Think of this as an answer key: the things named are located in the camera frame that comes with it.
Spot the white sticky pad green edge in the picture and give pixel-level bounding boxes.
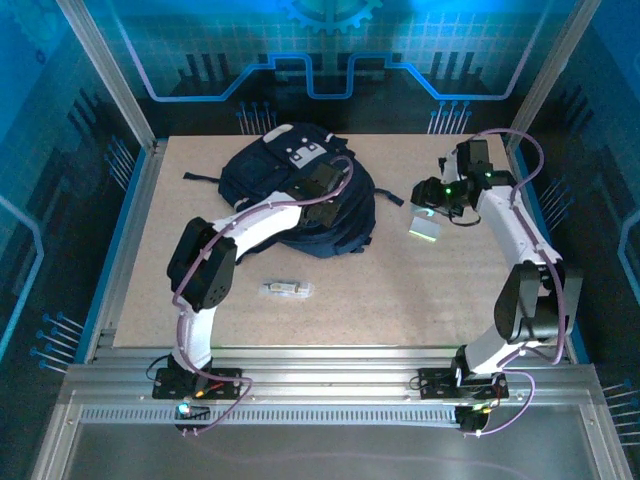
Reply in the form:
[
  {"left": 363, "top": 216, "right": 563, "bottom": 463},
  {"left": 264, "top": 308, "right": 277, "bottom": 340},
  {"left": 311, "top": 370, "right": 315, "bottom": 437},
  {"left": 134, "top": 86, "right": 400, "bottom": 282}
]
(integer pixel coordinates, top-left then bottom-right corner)
[{"left": 407, "top": 209, "right": 442, "bottom": 244}]

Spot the navy blue backpack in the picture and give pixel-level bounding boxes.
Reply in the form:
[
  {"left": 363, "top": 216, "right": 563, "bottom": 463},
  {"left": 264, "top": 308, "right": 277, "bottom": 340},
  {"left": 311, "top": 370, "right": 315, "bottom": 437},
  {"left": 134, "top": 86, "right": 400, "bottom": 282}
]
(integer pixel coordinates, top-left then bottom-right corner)
[{"left": 182, "top": 122, "right": 405, "bottom": 259}]

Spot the clear packet with glue stick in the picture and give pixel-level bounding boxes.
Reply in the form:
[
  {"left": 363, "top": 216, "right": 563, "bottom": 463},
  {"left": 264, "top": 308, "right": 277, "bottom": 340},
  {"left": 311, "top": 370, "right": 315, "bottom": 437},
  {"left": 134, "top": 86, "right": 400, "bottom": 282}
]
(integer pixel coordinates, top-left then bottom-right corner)
[{"left": 260, "top": 280, "right": 315, "bottom": 301}]

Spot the black connector board with LED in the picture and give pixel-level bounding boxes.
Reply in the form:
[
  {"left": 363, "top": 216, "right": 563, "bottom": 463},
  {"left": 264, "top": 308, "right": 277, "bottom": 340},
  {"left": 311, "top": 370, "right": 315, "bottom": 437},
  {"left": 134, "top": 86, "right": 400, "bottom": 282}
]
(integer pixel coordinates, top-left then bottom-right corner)
[
  {"left": 173, "top": 402, "right": 212, "bottom": 434},
  {"left": 455, "top": 403, "right": 497, "bottom": 436}
]

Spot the grey metal tray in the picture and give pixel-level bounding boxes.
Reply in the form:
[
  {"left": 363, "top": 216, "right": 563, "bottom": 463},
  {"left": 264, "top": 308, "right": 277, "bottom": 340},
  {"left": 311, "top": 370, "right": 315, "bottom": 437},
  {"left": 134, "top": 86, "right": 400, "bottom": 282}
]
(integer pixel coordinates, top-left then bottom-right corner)
[{"left": 29, "top": 399, "right": 634, "bottom": 480}]

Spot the aluminium side rail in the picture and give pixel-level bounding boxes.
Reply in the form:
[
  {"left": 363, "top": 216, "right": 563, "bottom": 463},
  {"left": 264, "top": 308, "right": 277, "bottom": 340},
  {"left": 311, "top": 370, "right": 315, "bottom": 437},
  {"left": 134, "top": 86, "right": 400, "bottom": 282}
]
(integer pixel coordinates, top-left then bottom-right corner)
[
  {"left": 503, "top": 139, "right": 576, "bottom": 364},
  {"left": 84, "top": 139, "right": 169, "bottom": 364}
]

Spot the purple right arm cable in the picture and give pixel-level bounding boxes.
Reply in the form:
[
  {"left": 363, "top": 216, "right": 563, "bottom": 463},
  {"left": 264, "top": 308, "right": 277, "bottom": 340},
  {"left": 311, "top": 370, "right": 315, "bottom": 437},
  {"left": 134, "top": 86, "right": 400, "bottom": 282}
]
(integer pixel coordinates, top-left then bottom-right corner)
[{"left": 469, "top": 127, "right": 571, "bottom": 439}]

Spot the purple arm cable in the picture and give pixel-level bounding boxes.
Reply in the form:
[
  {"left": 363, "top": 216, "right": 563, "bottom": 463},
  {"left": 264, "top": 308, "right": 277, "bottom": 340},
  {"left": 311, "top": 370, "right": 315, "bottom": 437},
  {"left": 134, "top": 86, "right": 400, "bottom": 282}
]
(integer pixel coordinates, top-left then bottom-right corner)
[
  {"left": 172, "top": 155, "right": 356, "bottom": 437},
  {"left": 469, "top": 127, "right": 571, "bottom": 439}
]

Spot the aluminium frame post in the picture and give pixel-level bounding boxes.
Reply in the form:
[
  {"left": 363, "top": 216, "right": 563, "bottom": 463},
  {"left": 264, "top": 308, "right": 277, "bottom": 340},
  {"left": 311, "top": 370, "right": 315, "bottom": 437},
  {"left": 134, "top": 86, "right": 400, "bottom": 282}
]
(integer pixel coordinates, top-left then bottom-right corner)
[
  {"left": 503, "top": 0, "right": 604, "bottom": 154},
  {"left": 54, "top": 0, "right": 160, "bottom": 154}
]

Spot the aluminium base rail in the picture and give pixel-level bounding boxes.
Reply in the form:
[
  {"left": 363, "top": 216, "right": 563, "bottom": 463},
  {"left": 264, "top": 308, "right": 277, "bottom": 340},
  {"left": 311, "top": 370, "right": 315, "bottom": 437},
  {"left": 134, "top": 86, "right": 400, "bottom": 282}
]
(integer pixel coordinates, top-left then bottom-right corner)
[{"left": 59, "top": 344, "right": 601, "bottom": 409}]

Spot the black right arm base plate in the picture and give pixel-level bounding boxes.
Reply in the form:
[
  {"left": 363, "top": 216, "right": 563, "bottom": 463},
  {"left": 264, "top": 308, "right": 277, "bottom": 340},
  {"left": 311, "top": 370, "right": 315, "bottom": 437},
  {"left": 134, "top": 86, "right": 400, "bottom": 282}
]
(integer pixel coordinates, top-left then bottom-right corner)
[{"left": 418, "top": 367, "right": 510, "bottom": 400}]

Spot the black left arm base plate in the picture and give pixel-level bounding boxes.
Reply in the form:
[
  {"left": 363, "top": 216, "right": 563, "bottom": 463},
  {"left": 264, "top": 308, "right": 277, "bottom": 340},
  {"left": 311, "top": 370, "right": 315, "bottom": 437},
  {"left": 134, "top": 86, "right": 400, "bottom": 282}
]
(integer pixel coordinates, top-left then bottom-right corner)
[{"left": 152, "top": 367, "right": 244, "bottom": 400}]

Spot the slotted grey cable duct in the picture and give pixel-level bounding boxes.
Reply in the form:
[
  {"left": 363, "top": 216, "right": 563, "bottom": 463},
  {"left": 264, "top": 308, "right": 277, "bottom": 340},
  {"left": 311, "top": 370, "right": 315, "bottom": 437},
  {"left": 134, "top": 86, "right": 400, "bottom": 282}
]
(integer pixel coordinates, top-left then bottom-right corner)
[{"left": 79, "top": 405, "right": 461, "bottom": 427}]

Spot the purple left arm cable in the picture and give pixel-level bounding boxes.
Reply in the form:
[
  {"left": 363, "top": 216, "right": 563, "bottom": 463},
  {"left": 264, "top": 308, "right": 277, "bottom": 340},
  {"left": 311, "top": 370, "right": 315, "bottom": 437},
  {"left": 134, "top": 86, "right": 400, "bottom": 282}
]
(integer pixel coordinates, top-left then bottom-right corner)
[{"left": 172, "top": 155, "right": 356, "bottom": 437}]

